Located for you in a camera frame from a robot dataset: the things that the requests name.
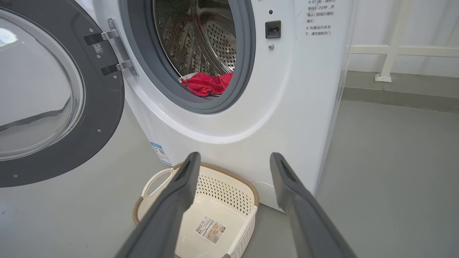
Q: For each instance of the cream perforated laundry basket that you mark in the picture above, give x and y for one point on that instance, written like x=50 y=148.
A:
x=222 y=186

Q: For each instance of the silver metal door hinge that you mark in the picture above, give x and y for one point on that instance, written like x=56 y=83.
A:
x=120 y=46

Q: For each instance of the black round washer door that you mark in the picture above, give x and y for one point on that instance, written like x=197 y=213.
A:
x=104 y=118

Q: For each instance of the white printed product label sticker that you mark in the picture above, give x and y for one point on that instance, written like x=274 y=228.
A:
x=211 y=229

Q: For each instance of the black door latch socket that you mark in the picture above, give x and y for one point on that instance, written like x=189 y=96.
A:
x=273 y=29

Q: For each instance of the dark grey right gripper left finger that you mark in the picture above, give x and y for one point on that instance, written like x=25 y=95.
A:
x=168 y=215

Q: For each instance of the blue energy label sticker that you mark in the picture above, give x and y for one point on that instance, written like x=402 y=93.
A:
x=160 y=152

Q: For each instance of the white front-load washing machine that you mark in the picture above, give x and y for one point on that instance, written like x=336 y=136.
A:
x=279 y=125

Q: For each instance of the stainless steel washing machine drum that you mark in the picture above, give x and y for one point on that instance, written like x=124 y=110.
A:
x=215 y=39

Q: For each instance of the printed warning text sticker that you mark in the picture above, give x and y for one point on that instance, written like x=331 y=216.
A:
x=319 y=18

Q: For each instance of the red garment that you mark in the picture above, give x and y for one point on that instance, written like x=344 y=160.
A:
x=206 y=84

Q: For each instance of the white metal railing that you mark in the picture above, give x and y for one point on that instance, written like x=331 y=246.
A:
x=394 y=50

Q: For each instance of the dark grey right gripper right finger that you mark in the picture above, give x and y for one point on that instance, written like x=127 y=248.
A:
x=308 y=225

